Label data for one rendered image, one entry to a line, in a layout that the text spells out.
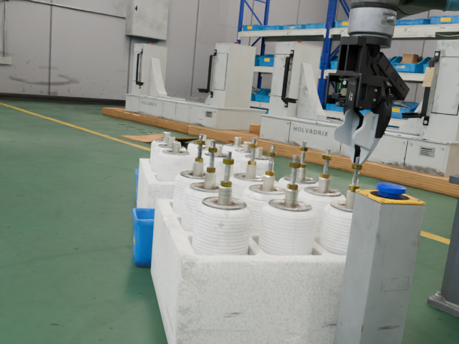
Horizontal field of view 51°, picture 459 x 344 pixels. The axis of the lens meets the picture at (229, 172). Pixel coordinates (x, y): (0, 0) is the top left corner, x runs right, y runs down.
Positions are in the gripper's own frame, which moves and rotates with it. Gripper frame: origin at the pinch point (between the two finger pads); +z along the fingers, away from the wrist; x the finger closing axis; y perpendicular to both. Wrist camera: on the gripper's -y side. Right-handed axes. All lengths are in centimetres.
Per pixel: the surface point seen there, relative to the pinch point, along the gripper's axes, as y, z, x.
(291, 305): 15.3, 24.2, 2.4
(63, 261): 34, 34, -55
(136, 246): 20, 29, -45
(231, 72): -172, -22, -277
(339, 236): 5.0, 13.8, 1.8
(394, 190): 12.2, 2.0, 15.9
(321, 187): -2.7, 8.2, -10.6
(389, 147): -172, 16, -115
